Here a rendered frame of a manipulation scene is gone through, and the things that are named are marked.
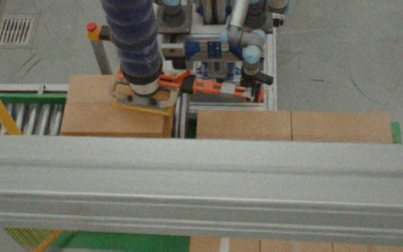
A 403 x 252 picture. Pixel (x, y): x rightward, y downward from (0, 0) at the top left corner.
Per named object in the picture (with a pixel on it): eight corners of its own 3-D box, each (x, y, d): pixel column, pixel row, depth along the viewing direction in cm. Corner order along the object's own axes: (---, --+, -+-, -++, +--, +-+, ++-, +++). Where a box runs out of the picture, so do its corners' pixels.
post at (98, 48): (114, 115, 452) (86, 33, 368) (115, 107, 456) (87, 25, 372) (122, 115, 451) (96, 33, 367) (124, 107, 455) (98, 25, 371)
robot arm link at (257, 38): (245, 25, 289) (239, 43, 283) (267, 30, 286) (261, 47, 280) (245, 36, 295) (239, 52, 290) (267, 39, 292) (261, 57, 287)
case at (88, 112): (76, 162, 371) (59, 131, 338) (85, 108, 392) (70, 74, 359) (170, 164, 363) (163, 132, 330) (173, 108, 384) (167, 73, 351)
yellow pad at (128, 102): (111, 106, 327) (109, 101, 323) (116, 92, 332) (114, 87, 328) (170, 115, 320) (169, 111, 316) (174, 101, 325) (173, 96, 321)
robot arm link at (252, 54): (262, 45, 279) (258, 59, 275) (261, 59, 288) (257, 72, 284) (246, 42, 281) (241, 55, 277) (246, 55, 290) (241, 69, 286)
